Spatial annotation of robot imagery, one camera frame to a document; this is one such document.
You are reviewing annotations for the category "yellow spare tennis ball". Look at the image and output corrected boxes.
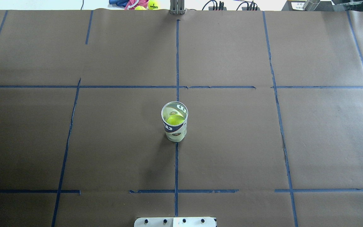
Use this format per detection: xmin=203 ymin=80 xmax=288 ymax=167
xmin=147 ymin=0 xmax=161 ymax=10

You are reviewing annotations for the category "clear tennis ball can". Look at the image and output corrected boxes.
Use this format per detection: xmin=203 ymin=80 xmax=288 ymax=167
xmin=161 ymin=102 xmax=189 ymax=143

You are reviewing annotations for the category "pink and blue cloth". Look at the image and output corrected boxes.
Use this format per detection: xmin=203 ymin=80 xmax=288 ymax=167
xmin=109 ymin=0 xmax=149 ymax=10

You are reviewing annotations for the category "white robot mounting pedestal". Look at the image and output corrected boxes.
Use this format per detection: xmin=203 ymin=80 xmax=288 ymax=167
xmin=134 ymin=217 xmax=217 ymax=227

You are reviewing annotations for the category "aluminium frame post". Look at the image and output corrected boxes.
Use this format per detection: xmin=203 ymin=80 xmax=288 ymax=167
xmin=170 ymin=0 xmax=186 ymax=15

